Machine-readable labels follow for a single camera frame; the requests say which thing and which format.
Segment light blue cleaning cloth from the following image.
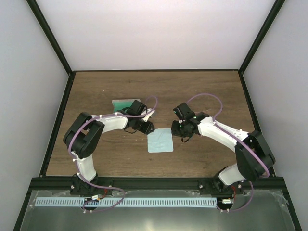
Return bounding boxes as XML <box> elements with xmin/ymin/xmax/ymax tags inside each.
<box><xmin>147</xmin><ymin>128</ymin><xmax>174</xmax><ymax>153</ymax></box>

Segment grey green glasses case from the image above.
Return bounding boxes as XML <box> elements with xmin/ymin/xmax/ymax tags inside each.
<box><xmin>112</xmin><ymin>99</ymin><xmax>142</xmax><ymax>116</ymax></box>

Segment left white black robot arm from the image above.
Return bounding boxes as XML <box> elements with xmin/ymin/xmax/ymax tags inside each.
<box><xmin>63</xmin><ymin>100</ymin><xmax>157</xmax><ymax>194</ymax></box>

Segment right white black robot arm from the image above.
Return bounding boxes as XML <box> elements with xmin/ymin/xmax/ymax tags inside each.
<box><xmin>171</xmin><ymin>103</ymin><xmax>276</xmax><ymax>194</ymax></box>

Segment metal front plate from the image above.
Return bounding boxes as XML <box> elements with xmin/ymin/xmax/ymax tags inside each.
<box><xmin>20</xmin><ymin>190</ymin><xmax>295</xmax><ymax>231</ymax></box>

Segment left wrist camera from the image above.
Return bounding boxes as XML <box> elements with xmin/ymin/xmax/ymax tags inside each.
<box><xmin>141</xmin><ymin>108</ymin><xmax>155</xmax><ymax>122</ymax></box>

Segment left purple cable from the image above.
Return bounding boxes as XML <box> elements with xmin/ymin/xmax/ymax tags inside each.
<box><xmin>68</xmin><ymin>96</ymin><xmax>158</xmax><ymax>213</ymax></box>

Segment purple cable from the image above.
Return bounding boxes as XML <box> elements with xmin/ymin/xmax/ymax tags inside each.
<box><xmin>185</xmin><ymin>93</ymin><xmax>270</xmax><ymax>213</ymax></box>
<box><xmin>68</xmin><ymin>96</ymin><xmax>158</xmax><ymax>213</ymax></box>

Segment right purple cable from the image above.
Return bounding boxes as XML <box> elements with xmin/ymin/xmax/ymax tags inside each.
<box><xmin>185</xmin><ymin>93</ymin><xmax>270</xmax><ymax>213</ymax></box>

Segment black enclosure frame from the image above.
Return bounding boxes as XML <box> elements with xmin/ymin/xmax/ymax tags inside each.
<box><xmin>12</xmin><ymin>0</ymin><xmax>303</xmax><ymax>231</ymax></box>

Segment black mounting rail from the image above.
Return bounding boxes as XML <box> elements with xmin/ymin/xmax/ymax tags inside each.
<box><xmin>31</xmin><ymin>176</ymin><xmax>285</xmax><ymax>195</ymax></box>

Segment light blue slotted cable duct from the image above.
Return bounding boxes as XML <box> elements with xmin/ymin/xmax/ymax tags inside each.
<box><xmin>34</xmin><ymin>197</ymin><xmax>217</xmax><ymax>208</ymax></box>

